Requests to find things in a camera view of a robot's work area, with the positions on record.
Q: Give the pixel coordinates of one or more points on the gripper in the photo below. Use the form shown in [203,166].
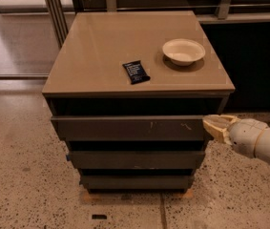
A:
[243,136]

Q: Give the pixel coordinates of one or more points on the grey top drawer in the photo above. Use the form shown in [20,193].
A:
[130,128]

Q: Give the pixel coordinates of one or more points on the grey drawer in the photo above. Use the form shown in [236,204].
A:
[136,159]
[137,182]
[130,128]

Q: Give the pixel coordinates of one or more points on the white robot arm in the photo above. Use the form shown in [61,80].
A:
[248,137]

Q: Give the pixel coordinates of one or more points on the grey drawer cabinet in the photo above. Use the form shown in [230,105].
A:
[88,79]

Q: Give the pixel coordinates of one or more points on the grey bottom drawer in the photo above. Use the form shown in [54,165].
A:
[137,182]

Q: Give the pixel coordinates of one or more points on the grey middle drawer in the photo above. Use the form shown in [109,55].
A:
[136,159]

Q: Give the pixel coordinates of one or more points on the white paper bowl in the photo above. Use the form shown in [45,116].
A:
[183,52]

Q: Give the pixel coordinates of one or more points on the dark blue snack bar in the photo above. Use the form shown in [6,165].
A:
[136,72]

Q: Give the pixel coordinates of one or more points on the metal railing frame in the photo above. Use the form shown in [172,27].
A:
[172,0]

